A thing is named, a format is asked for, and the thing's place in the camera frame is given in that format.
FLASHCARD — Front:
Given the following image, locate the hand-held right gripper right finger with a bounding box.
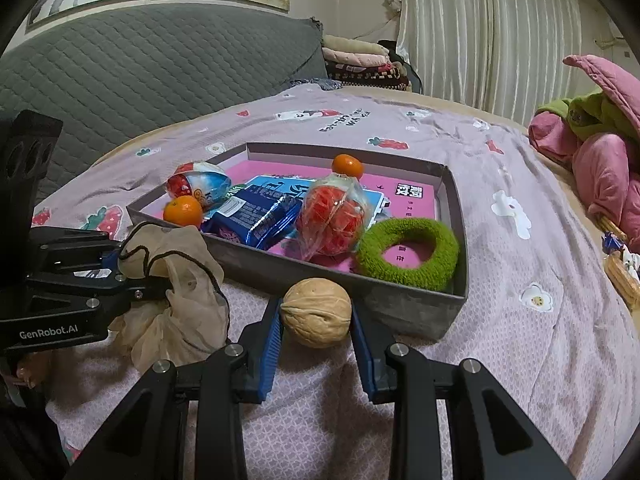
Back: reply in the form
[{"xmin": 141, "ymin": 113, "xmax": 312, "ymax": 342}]
[{"xmin": 351, "ymin": 299, "xmax": 576, "ymax": 480}]

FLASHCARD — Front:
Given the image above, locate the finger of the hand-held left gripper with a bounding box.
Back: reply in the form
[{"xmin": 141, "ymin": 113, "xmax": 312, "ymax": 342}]
[
  {"xmin": 30, "ymin": 276, "xmax": 174, "ymax": 322},
  {"xmin": 30, "ymin": 227, "xmax": 127, "ymax": 287}
]

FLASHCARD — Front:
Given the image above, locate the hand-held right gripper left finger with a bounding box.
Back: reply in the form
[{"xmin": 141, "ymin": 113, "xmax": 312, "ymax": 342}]
[{"xmin": 77, "ymin": 297, "xmax": 285, "ymax": 480}]

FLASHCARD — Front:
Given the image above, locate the beige sheer stocking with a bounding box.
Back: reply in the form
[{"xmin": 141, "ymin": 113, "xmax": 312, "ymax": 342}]
[{"xmin": 107, "ymin": 224, "xmax": 231, "ymax": 368}]

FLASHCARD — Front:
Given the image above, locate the grey cardboard box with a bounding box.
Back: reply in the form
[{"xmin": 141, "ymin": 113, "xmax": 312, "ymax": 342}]
[{"xmin": 126, "ymin": 141, "xmax": 469, "ymax": 341}]

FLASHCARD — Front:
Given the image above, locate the brown walnut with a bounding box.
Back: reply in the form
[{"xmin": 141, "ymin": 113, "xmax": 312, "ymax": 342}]
[{"xmin": 279, "ymin": 278, "xmax": 352, "ymax": 349}]

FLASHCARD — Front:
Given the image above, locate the orange tangerine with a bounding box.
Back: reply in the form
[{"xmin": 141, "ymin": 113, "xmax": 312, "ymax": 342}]
[
  {"xmin": 163, "ymin": 195, "xmax": 205, "ymax": 227},
  {"xmin": 331, "ymin": 154, "xmax": 364, "ymax": 179}
]

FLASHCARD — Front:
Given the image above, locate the green fuzzy hair scrunchie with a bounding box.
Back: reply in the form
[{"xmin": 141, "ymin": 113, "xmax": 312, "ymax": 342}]
[{"xmin": 356, "ymin": 217, "xmax": 460, "ymax": 292}]

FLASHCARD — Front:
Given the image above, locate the red snack bag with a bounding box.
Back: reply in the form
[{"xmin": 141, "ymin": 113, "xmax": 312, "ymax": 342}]
[
  {"xmin": 166, "ymin": 160, "xmax": 233, "ymax": 212},
  {"xmin": 295, "ymin": 174, "xmax": 371, "ymax": 261}
]

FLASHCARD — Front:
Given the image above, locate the blue snack packet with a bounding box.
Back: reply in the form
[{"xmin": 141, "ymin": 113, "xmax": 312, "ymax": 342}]
[{"xmin": 201, "ymin": 185, "xmax": 305, "ymax": 251}]

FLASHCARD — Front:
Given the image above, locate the person's left hand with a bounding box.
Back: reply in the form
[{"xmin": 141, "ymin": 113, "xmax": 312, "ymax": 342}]
[{"xmin": 15, "ymin": 352, "xmax": 53, "ymax": 391}]

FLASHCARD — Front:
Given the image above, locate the pink strawberry print bedsheet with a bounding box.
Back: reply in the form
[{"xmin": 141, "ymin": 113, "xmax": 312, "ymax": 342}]
[{"xmin": 30, "ymin": 85, "xmax": 640, "ymax": 480}]

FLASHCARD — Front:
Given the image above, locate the pink book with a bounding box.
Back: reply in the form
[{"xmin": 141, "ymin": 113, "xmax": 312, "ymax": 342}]
[{"xmin": 150, "ymin": 160, "xmax": 443, "ymax": 273}]

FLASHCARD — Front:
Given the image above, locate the grey quilted headboard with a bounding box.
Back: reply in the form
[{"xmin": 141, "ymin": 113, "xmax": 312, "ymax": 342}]
[{"xmin": 0, "ymin": 2, "xmax": 323, "ymax": 196}]

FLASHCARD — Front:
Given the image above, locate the yellow woven basket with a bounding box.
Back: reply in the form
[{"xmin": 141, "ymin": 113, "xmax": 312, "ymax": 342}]
[{"xmin": 597, "ymin": 215, "xmax": 640, "ymax": 299}]

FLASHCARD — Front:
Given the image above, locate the blue grey patterned cloth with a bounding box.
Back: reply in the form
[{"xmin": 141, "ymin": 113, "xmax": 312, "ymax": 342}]
[{"xmin": 287, "ymin": 77, "xmax": 343, "ymax": 92}]

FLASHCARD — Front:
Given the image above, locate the dark checkered folded blanket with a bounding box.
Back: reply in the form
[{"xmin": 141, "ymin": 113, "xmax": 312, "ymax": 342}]
[{"xmin": 325, "ymin": 62, "xmax": 413, "ymax": 92}]

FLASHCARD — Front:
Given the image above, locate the pink folded blanket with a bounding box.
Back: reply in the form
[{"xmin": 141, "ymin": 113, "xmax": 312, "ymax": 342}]
[{"xmin": 322, "ymin": 50, "xmax": 401, "ymax": 69}]

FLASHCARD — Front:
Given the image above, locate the pink quilt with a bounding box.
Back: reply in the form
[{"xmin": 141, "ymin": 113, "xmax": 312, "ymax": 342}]
[{"xmin": 529, "ymin": 55, "xmax": 640, "ymax": 253}]

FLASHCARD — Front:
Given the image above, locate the cream folded blanket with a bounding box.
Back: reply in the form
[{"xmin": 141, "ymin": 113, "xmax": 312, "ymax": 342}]
[{"xmin": 322, "ymin": 35, "xmax": 391, "ymax": 57}]

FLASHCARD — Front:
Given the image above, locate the green garment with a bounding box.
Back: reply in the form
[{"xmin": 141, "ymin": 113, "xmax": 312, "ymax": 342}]
[{"xmin": 536, "ymin": 91, "xmax": 640, "ymax": 143}]

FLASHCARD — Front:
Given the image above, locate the white curtain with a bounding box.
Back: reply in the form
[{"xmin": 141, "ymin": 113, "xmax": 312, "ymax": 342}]
[{"xmin": 397, "ymin": 0, "xmax": 583, "ymax": 126}]

